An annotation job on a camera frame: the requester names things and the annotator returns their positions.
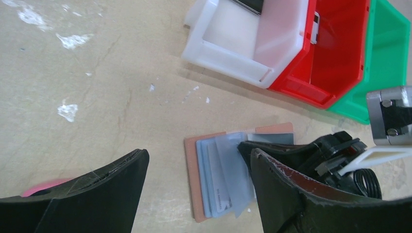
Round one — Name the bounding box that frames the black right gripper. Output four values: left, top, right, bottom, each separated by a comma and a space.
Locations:
237, 131, 382, 199

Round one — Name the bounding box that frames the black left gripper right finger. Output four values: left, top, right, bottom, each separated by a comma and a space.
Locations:
251, 149, 412, 233

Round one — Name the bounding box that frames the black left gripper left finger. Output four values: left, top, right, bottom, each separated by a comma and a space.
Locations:
0, 149, 150, 233

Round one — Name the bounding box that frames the brown leather card holder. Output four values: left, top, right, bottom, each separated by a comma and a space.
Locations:
184, 122, 294, 223

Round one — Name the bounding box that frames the pink eraser block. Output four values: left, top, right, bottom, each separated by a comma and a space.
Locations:
20, 178, 71, 197

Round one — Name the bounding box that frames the red plastic bin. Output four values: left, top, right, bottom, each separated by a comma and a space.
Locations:
268, 0, 370, 109

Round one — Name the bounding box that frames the green plastic bin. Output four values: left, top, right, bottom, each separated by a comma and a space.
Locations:
328, 0, 411, 125

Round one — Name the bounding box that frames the white plastic bin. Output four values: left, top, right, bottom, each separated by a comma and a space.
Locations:
182, 0, 316, 89

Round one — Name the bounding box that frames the silver striped card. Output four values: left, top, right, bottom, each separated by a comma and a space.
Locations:
310, 12, 320, 44

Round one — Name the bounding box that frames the black card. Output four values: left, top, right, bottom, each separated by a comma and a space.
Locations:
233, 0, 264, 15

